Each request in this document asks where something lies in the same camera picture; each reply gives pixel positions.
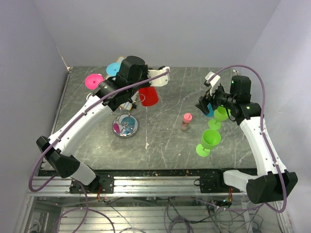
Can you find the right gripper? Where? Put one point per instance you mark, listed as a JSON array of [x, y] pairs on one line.
[[205, 100]]

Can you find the blue wine glass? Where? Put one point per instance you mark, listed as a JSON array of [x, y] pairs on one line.
[[210, 111], [113, 68]]

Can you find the green wine glass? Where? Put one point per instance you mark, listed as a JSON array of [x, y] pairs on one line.
[[220, 114], [209, 140]]

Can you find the green wine glass front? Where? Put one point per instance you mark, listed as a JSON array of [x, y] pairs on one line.
[[209, 140]]

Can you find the red plastic wine glass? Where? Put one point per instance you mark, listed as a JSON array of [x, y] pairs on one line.
[[148, 96]]

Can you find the chrome wine glass rack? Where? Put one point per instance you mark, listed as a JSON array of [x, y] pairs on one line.
[[123, 123]]

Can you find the magenta plastic wine glass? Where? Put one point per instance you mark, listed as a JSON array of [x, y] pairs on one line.
[[93, 80]]

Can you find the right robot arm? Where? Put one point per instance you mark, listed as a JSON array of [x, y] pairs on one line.
[[272, 182]]

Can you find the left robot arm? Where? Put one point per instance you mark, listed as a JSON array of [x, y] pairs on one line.
[[106, 98]]

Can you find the small pink-capped bottle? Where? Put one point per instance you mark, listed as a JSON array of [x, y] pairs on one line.
[[187, 118]]

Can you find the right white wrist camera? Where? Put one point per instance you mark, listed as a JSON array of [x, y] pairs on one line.
[[212, 82]]

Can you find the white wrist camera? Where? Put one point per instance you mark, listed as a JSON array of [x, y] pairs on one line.
[[159, 78], [212, 82]]

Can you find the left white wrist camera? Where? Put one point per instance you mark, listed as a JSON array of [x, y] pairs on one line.
[[159, 78]]

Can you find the small whiteboard with wooden frame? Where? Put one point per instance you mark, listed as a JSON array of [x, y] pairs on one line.
[[120, 59]]

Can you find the aluminium mounting rail frame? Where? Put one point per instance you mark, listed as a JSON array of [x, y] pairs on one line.
[[149, 201]]

